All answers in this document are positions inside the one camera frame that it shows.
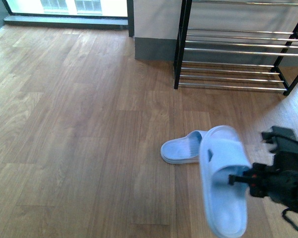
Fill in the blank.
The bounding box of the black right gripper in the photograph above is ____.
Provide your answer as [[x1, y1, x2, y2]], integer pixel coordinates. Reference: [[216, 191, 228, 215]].
[[228, 126, 298, 213]]

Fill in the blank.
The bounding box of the light blue slipper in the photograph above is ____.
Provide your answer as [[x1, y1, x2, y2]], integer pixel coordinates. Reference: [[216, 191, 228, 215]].
[[199, 125, 251, 238], [160, 130, 207, 164]]

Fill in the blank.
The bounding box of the black metal shoe rack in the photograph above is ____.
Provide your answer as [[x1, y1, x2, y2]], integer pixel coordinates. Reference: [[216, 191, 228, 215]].
[[173, 0, 298, 96]]

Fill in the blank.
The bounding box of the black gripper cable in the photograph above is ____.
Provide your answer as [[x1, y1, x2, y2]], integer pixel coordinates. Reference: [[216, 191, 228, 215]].
[[281, 207, 298, 236]]

